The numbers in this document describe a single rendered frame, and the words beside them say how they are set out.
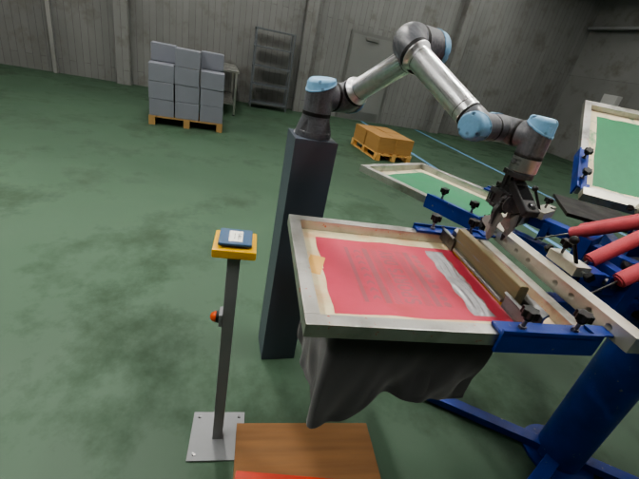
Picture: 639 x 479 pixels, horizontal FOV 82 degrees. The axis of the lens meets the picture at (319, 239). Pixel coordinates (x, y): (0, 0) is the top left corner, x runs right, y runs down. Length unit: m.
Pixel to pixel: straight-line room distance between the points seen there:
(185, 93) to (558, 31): 10.92
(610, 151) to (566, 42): 11.73
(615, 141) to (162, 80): 5.74
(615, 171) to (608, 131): 0.33
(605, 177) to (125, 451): 2.64
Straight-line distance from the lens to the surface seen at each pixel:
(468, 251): 1.33
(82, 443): 1.89
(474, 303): 1.17
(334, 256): 1.17
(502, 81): 13.17
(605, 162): 2.62
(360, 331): 0.87
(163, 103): 6.66
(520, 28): 13.22
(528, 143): 1.17
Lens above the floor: 1.52
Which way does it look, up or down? 27 degrees down
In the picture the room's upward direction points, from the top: 12 degrees clockwise
